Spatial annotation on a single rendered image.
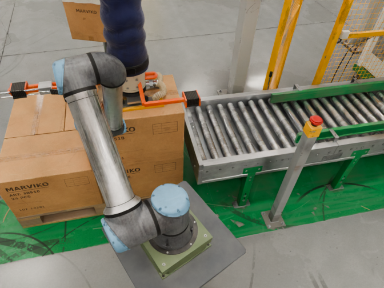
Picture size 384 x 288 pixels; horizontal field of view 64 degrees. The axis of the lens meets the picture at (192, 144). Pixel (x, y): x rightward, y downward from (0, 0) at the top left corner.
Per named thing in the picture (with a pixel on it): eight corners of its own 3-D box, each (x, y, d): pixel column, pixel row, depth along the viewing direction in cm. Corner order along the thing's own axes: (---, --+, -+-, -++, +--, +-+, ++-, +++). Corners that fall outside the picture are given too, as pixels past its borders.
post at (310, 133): (275, 214, 243) (316, 119, 170) (278, 222, 238) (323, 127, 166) (267, 215, 241) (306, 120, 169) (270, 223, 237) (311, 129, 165)
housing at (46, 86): (54, 87, 175) (52, 80, 172) (53, 94, 171) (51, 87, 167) (41, 88, 174) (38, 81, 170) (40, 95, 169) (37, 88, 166)
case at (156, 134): (172, 119, 235) (172, 74, 206) (183, 158, 208) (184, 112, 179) (91, 128, 224) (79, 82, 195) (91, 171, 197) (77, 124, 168)
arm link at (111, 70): (119, 38, 113) (120, 119, 174) (86, 46, 108) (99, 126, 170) (131, 63, 110) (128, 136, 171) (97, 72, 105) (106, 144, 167)
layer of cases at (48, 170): (162, 108, 304) (160, 74, 275) (183, 190, 238) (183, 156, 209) (33, 123, 283) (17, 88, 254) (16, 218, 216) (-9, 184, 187)
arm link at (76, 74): (160, 242, 117) (91, 46, 105) (116, 263, 111) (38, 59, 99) (151, 230, 131) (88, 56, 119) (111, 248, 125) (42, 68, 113)
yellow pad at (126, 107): (161, 96, 189) (161, 90, 185) (164, 107, 182) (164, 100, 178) (104, 103, 182) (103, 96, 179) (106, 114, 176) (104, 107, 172)
